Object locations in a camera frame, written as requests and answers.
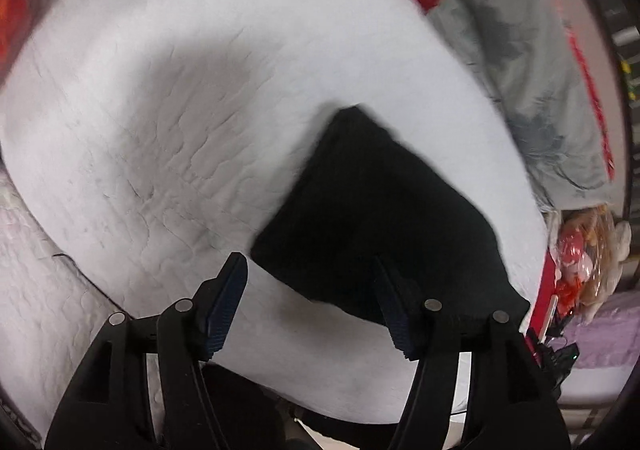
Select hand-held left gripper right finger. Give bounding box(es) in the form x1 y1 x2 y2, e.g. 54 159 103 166
372 255 573 450

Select thin black cable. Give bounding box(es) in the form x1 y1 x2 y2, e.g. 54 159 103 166
50 252 81 271

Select black pants with yellow patch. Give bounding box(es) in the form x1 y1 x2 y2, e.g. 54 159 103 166
248 104 531 335

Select black chargers and cables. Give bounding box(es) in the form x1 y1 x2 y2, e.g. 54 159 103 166
525 330 581 391

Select white quilted bed cover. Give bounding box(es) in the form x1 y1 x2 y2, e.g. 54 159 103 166
0 0 551 436

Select purple cloth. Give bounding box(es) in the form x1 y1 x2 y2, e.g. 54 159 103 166
557 290 640 406

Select plastic bag of stuffed toys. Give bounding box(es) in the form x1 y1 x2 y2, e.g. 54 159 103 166
545 204 633 325

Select grey floral pillow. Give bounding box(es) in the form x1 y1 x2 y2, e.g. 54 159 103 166
427 0 618 211

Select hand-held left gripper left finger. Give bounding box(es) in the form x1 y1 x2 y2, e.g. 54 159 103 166
44 251 249 450

